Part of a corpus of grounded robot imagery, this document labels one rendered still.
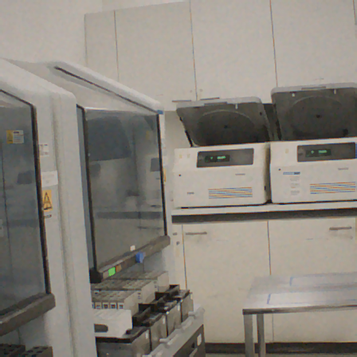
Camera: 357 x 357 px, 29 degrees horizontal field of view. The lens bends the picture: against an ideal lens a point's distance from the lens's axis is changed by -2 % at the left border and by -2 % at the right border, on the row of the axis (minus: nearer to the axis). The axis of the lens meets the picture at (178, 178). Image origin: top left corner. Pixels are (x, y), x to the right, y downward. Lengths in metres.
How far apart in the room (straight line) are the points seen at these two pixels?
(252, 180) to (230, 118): 0.49
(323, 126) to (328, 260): 0.89
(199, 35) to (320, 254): 1.55
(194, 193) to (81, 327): 2.49
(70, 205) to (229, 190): 2.47
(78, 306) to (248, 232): 2.46
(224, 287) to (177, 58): 1.46
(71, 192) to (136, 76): 2.89
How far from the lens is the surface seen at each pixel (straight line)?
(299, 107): 4.26
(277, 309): 1.98
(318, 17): 4.29
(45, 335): 1.55
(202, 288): 4.16
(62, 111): 1.64
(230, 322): 4.18
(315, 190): 3.98
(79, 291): 1.68
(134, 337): 1.80
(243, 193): 4.02
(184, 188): 4.11
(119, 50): 4.55
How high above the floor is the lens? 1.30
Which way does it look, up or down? 3 degrees down
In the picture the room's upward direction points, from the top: 4 degrees counter-clockwise
